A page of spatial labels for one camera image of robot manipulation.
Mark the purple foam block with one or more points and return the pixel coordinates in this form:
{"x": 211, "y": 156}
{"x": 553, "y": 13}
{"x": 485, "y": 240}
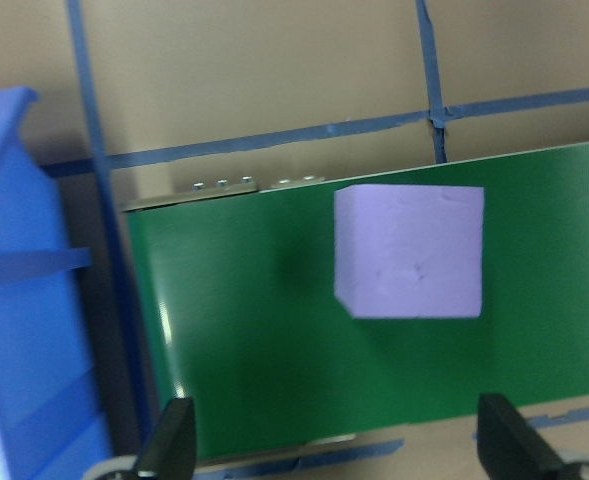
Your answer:
{"x": 409, "y": 250}

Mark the green conveyor belt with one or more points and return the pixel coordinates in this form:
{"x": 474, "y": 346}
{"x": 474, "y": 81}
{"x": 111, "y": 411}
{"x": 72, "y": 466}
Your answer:
{"x": 274, "y": 350}

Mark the blue plastic storage bin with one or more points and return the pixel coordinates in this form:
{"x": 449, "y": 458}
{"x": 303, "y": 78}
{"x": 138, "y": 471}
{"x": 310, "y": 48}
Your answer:
{"x": 24, "y": 300}

